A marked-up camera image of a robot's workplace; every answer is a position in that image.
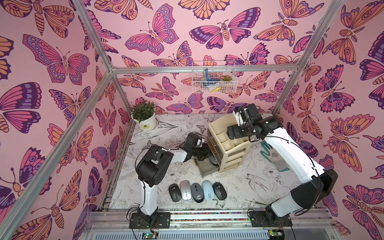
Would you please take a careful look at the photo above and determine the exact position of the grey translucent bottom drawer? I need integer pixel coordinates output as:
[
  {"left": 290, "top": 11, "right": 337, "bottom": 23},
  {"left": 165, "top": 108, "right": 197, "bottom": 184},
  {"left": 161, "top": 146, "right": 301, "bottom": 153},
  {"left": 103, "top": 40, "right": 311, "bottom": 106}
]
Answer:
[{"left": 195, "top": 156, "right": 220, "bottom": 178}]

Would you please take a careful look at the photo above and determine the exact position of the green coated work glove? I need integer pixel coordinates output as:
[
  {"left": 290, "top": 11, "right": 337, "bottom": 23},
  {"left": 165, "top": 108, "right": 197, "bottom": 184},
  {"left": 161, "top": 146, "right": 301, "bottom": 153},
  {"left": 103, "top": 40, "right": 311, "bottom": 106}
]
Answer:
[{"left": 261, "top": 141, "right": 290, "bottom": 172}]

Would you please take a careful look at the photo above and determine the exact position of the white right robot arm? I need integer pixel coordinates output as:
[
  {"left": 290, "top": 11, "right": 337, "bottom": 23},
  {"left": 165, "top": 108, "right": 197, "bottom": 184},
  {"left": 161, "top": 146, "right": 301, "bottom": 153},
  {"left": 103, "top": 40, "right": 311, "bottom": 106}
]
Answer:
[{"left": 228, "top": 104, "right": 338, "bottom": 225}]

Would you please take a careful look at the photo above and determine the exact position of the white plant pot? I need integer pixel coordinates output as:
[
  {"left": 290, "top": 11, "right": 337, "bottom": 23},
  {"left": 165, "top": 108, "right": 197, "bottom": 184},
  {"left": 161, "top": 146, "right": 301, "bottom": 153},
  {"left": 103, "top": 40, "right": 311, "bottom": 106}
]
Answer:
[{"left": 133, "top": 113, "right": 158, "bottom": 132}]

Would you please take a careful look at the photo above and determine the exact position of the green potted plant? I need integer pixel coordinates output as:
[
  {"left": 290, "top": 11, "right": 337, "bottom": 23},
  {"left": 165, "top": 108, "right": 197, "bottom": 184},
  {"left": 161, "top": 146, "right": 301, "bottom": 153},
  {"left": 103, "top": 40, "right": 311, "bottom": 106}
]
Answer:
[{"left": 132, "top": 101, "right": 156, "bottom": 122}]

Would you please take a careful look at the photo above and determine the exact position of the black glossy computer mouse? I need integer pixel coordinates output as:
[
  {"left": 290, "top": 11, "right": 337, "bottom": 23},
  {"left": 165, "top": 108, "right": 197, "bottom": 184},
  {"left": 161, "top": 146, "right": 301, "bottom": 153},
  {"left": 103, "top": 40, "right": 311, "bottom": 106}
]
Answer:
[{"left": 213, "top": 182, "right": 228, "bottom": 201}]

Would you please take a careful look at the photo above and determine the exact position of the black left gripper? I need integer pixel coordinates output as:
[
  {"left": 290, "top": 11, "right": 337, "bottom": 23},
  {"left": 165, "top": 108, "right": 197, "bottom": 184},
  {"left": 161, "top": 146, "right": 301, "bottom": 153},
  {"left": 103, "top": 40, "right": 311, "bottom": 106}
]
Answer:
[{"left": 191, "top": 144, "right": 216, "bottom": 162}]

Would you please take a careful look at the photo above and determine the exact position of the white wire basket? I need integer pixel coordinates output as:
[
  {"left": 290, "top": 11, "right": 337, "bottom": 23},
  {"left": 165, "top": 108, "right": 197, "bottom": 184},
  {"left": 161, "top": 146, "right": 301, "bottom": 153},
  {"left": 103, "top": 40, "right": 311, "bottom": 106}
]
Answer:
[{"left": 191, "top": 65, "right": 238, "bottom": 94}]

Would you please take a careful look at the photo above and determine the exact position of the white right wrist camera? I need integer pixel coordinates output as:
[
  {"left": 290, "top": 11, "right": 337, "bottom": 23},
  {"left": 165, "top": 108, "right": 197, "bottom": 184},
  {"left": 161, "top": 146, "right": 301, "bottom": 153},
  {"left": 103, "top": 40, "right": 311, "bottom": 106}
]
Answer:
[{"left": 233, "top": 110, "right": 244, "bottom": 126}]

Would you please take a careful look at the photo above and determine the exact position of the blue toy in basket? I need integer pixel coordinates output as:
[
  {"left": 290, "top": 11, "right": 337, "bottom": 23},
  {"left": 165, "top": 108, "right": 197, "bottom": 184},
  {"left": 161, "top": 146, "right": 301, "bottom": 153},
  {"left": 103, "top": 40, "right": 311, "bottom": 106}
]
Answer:
[{"left": 203, "top": 69, "right": 221, "bottom": 87}]

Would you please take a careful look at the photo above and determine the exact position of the grey computer mouse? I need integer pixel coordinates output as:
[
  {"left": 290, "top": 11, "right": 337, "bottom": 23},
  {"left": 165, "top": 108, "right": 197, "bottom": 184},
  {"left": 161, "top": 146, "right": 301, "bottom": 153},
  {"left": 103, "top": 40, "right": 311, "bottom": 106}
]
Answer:
[{"left": 191, "top": 183, "right": 204, "bottom": 203}]

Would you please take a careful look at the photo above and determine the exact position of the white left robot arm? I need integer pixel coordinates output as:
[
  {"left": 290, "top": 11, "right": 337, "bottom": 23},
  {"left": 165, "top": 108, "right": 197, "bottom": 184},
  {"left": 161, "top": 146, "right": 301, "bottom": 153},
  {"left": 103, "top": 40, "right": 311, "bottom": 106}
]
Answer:
[{"left": 127, "top": 133, "right": 213, "bottom": 230}]

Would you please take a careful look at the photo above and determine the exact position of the silver computer mouse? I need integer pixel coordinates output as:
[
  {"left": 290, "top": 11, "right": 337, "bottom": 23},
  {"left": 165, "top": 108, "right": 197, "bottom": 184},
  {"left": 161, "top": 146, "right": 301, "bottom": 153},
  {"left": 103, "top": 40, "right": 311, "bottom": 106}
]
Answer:
[{"left": 180, "top": 180, "right": 192, "bottom": 201}]

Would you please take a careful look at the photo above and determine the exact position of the light blue computer mouse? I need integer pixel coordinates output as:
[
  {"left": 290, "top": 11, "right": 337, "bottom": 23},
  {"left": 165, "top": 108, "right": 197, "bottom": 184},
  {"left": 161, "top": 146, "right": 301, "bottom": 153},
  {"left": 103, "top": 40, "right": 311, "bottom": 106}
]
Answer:
[{"left": 202, "top": 180, "right": 215, "bottom": 201}]

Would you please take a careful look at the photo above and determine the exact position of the cream drawer organizer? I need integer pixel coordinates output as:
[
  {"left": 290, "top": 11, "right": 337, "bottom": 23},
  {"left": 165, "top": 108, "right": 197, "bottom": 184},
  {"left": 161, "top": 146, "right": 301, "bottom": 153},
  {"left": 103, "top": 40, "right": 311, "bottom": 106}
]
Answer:
[{"left": 207, "top": 114, "right": 251, "bottom": 173}]

